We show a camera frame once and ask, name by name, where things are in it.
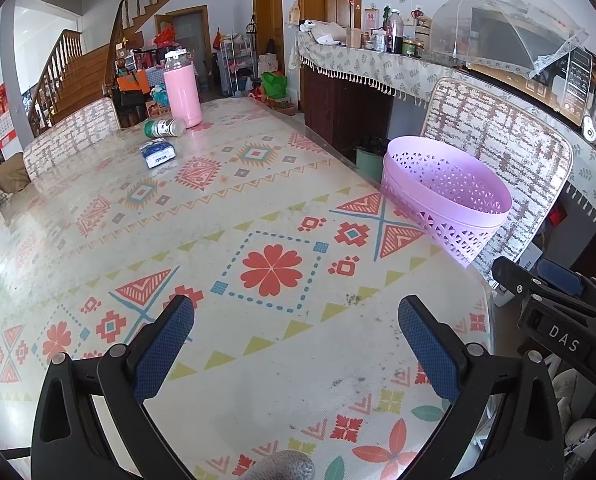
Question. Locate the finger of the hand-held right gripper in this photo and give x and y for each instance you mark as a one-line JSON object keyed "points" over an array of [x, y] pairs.
{"points": [[558, 277], [523, 280]]}

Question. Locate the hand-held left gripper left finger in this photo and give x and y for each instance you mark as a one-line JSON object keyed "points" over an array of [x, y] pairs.
{"points": [[165, 345]]}

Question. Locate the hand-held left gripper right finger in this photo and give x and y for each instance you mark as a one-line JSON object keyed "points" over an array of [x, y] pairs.
{"points": [[428, 350]]}

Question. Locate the purple plastic basket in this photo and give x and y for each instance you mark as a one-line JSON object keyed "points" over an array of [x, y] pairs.
{"points": [[445, 200]]}

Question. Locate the green trash bin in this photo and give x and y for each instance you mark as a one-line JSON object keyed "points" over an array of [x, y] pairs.
{"points": [[369, 157]]}

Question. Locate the person's right hand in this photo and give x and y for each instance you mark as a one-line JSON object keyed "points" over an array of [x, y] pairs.
{"points": [[570, 392]]}

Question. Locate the person's left hand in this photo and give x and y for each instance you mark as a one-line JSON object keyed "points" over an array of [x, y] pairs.
{"points": [[283, 465]]}

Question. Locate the chair with patterned cover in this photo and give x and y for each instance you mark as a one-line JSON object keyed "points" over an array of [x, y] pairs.
{"points": [[73, 135], [503, 160]]}

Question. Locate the white round gadget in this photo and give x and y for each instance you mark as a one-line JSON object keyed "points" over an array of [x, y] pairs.
{"points": [[589, 131]]}

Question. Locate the blue white tissue packet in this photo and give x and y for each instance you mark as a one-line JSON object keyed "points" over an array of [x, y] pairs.
{"points": [[158, 153]]}

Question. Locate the microwave oven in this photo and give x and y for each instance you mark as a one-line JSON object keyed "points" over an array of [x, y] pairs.
{"points": [[575, 85]]}

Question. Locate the white green bottle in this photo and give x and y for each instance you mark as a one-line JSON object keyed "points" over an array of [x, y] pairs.
{"points": [[164, 127]]}

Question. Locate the leaf-print fringed cloth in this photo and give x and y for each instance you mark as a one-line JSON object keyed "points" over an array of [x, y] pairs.
{"points": [[428, 72]]}

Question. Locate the brown sofa cushion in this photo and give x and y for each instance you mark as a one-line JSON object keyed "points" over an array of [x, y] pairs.
{"points": [[10, 177]]}

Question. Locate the mesh food cover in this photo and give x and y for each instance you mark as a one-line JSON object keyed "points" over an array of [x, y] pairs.
{"points": [[508, 30]]}

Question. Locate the pink thermos flask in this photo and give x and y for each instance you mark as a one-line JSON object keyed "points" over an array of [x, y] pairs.
{"points": [[182, 95]]}

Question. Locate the dark wooden sideboard cabinet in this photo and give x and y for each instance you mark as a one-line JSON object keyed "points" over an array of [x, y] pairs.
{"points": [[343, 105]]}

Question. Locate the orange paper bag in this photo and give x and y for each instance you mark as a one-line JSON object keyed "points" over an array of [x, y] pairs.
{"points": [[133, 82]]}

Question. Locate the side table with checked cloth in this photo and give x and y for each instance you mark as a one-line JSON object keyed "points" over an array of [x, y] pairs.
{"points": [[154, 76]]}

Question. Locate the dark juice bottle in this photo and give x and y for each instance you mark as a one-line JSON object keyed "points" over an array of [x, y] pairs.
{"points": [[394, 32]]}

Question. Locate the green bag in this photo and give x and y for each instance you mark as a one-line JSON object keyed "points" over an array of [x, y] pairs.
{"points": [[274, 84]]}

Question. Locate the wooden staircase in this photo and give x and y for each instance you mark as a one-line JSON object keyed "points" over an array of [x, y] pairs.
{"points": [[78, 70]]}

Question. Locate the small desk calendar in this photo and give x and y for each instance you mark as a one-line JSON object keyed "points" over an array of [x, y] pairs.
{"points": [[371, 21]]}

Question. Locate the stuffed dog toy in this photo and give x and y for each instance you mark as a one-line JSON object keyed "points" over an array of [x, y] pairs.
{"points": [[310, 25]]}

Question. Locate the red wall calendar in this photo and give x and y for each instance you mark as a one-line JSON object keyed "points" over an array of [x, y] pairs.
{"points": [[0, 115]]}

